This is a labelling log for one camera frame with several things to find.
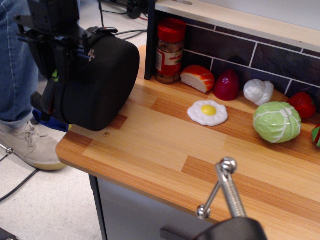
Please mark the beige sneaker shoe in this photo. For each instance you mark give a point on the beige sneaker shoe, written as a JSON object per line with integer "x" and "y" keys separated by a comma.
{"x": 33, "y": 145}

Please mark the small metal ball rod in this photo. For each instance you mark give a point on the small metal ball rod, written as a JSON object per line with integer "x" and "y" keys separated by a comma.
{"x": 8, "y": 150}

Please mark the toy red pepper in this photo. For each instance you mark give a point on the toy red pepper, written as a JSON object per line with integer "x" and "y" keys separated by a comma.
{"x": 303, "y": 104}

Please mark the red lid spice jar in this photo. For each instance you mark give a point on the red lid spice jar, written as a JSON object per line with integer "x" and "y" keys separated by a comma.
{"x": 169, "y": 51}

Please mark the toy orange bread slice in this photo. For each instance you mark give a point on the toy orange bread slice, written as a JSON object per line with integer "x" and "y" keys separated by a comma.
{"x": 198, "y": 77}

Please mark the blue object under bag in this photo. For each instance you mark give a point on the blue object under bag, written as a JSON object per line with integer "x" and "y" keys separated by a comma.
{"x": 53, "y": 123}

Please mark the green zipper pull tab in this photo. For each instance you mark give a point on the green zipper pull tab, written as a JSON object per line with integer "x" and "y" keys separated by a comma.
{"x": 55, "y": 76}

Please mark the toy white mushroom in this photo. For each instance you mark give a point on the toy white mushroom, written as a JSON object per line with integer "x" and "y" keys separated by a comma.
{"x": 259, "y": 92}

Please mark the metal clamp screw handle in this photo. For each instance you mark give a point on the metal clamp screw handle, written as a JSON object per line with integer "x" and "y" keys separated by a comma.
{"x": 224, "y": 171}

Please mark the toy fried egg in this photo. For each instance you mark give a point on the toy fried egg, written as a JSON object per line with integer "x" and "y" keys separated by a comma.
{"x": 208, "y": 113}

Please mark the grey cabinet under table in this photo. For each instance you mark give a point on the grey cabinet under table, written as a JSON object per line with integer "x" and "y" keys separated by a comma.
{"x": 127, "y": 215}

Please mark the toy green cabbage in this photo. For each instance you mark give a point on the toy green cabbage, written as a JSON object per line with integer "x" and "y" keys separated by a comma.
{"x": 277, "y": 122}

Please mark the black clamp body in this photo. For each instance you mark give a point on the black clamp body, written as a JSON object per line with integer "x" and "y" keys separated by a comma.
{"x": 239, "y": 228}

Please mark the toy red green vegetable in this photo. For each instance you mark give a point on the toy red green vegetable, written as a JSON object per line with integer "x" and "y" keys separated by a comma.
{"x": 315, "y": 136}

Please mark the person blue jeans leg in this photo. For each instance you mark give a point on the person blue jeans leg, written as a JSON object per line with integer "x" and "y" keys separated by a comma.
{"x": 18, "y": 70}

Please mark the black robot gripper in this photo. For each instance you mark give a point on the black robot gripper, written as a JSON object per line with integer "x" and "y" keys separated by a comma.
{"x": 64, "y": 30}

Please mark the black zipper case bag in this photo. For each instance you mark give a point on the black zipper case bag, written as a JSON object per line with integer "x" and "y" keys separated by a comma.
{"x": 100, "y": 88}

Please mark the black device on floor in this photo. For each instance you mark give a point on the black device on floor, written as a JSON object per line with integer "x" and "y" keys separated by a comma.
{"x": 137, "y": 7}

